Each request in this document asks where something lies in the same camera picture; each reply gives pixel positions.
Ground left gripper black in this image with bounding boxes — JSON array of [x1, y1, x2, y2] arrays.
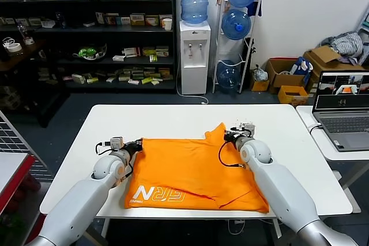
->
[[123, 138, 144, 156]]

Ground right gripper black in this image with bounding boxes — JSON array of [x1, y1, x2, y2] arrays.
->
[[224, 129, 246, 144]]

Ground orange t-shirt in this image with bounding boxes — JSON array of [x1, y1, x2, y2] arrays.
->
[[123, 122, 270, 214]]

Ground pile of grey clothes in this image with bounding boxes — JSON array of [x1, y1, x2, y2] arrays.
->
[[319, 31, 364, 65]]

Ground large white table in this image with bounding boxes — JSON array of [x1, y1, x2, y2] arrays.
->
[[39, 103, 362, 240]]

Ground small yellow box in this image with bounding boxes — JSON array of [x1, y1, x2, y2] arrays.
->
[[249, 75, 270, 93]]

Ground white plastic bag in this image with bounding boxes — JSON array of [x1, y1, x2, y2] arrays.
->
[[253, 66, 268, 82]]

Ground yellow open box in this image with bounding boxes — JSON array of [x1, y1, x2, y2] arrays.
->
[[277, 85, 309, 105]]

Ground white water dispenser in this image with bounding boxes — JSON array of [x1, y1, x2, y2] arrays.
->
[[179, 21, 212, 96]]

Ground black tripod stand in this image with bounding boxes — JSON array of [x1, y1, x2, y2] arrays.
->
[[243, 37, 257, 79]]

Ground small white side table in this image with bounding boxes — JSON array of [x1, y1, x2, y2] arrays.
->
[[295, 105, 369, 198]]

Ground blue and white bag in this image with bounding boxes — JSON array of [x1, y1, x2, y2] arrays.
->
[[289, 56, 314, 78]]

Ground white metal jug rack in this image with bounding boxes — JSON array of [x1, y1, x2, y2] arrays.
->
[[212, 0, 262, 94]]

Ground green item in bowl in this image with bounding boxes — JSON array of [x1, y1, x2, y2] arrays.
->
[[72, 43, 108, 62]]

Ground grey open laptop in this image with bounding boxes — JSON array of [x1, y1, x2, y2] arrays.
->
[[312, 71, 369, 152]]

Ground black shelving unit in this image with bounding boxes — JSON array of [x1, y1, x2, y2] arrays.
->
[[0, 0, 177, 94]]

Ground large brown cardboard box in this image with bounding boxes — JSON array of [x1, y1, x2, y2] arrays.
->
[[303, 45, 367, 93]]

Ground white table with red edge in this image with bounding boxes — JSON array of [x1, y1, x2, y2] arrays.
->
[[0, 152, 48, 246]]

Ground brown wooden table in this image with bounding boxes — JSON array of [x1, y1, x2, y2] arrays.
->
[[0, 39, 71, 128]]

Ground white tape roll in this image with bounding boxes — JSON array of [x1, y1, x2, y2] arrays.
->
[[7, 43, 23, 55]]

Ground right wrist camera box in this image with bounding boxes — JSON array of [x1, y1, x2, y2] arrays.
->
[[238, 122, 257, 139]]

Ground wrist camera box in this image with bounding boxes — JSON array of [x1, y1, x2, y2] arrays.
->
[[238, 122, 257, 139], [109, 136, 125, 152]]

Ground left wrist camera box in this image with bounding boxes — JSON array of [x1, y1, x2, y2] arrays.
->
[[109, 136, 125, 152]]

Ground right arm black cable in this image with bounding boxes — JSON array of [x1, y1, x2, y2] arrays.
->
[[217, 141, 246, 168]]

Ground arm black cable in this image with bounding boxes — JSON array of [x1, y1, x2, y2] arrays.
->
[[217, 141, 246, 168], [96, 141, 135, 178]]

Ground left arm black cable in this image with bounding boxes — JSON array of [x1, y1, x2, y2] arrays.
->
[[96, 141, 135, 178]]

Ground white dispenser power cable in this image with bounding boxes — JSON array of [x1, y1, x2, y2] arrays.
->
[[176, 60, 209, 105]]

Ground white wire grid rack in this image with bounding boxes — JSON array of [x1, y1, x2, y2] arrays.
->
[[0, 109, 54, 182]]

